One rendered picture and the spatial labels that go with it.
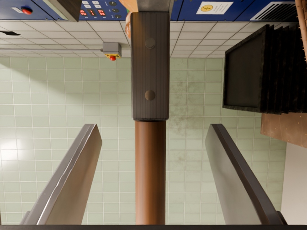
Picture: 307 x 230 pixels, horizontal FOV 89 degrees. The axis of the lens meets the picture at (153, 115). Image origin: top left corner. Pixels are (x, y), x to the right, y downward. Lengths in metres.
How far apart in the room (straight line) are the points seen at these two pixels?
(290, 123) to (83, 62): 1.44
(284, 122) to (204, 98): 0.67
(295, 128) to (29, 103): 1.82
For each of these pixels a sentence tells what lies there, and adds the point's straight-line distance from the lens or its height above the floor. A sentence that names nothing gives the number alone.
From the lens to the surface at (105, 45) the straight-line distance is 1.11.
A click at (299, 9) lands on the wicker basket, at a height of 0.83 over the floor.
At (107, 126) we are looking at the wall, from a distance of 1.44.
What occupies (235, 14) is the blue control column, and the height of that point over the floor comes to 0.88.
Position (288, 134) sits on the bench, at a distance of 0.94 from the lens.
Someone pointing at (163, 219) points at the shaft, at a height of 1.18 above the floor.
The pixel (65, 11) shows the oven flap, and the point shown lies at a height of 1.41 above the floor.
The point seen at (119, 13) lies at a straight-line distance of 0.73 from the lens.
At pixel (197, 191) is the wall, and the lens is 1.65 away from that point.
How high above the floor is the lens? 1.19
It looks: level
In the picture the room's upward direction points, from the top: 90 degrees counter-clockwise
